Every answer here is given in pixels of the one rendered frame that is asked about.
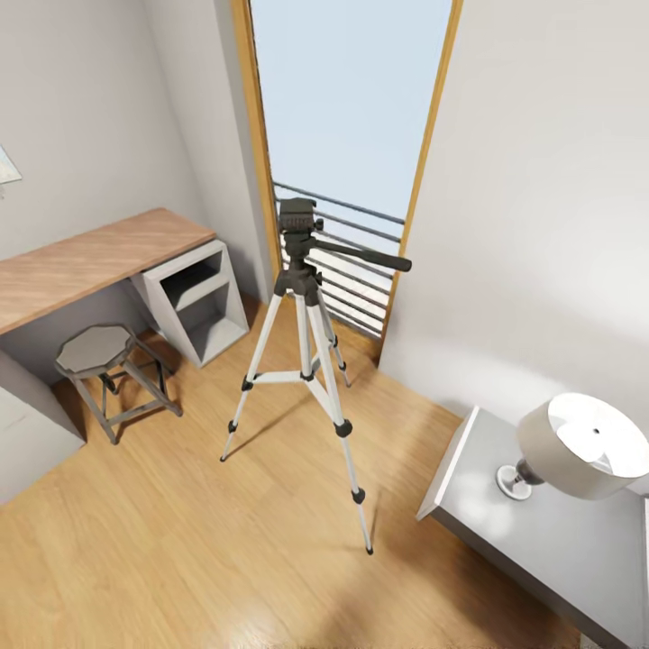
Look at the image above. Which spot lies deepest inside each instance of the taboret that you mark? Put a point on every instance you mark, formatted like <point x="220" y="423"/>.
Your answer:
<point x="99" y="348"/>

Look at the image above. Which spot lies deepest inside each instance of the desk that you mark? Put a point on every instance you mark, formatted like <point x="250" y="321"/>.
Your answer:
<point x="178" y="275"/>

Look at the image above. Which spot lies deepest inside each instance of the nightstand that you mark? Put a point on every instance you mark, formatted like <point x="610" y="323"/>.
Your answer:
<point x="588" y="560"/>

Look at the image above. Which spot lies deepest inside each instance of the fixed window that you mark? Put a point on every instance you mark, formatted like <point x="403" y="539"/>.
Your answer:
<point x="342" y="98"/>

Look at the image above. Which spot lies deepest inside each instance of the table lamp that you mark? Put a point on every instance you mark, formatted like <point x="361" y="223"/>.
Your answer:
<point x="547" y="459"/>

